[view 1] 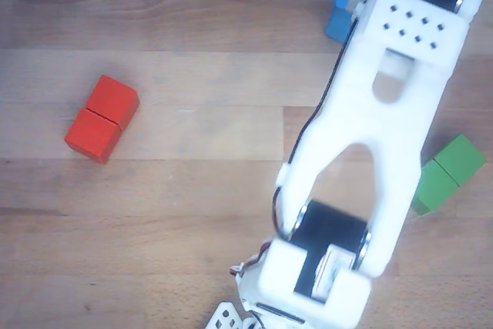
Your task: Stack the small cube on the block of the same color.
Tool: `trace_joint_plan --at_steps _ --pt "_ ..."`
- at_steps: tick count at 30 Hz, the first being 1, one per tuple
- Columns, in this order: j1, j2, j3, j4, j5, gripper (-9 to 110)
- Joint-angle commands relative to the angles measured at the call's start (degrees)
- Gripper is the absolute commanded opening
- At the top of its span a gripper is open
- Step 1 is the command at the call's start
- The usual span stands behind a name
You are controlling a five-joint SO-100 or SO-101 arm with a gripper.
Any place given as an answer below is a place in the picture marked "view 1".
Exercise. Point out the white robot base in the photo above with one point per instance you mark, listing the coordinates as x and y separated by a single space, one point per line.
227 317

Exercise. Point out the long red block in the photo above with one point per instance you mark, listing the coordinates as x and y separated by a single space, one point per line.
101 119

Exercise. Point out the long green block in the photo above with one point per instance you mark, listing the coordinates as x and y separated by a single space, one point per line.
450 169

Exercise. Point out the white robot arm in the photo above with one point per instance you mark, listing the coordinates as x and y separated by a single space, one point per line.
385 121

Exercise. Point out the long blue block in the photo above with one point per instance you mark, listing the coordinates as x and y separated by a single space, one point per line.
339 26

